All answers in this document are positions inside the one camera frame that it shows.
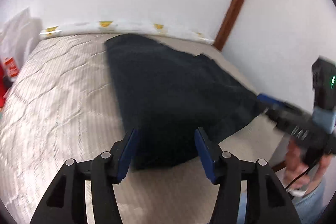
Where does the black sweatshirt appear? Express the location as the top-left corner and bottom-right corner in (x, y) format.
(105, 34), (260, 170)

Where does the blue sleeve forearm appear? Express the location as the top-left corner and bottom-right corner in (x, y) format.
(292, 178), (325, 223)

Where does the person's right hand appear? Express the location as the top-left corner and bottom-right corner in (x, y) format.
(283, 139), (334, 194)

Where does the striped quilted mattress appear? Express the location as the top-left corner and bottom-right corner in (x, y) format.
(0, 34), (285, 224)

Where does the red paper shopping bag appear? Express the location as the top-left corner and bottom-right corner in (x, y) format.
(0, 66), (13, 108)

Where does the white plastic shopping bag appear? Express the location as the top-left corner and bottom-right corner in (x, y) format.
(1, 8), (41, 81)

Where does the white duck print pillow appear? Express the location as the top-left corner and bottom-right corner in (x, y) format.
(39, 20), (214, 45)

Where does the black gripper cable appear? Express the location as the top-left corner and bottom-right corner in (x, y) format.
(284, 160), (320, 200)

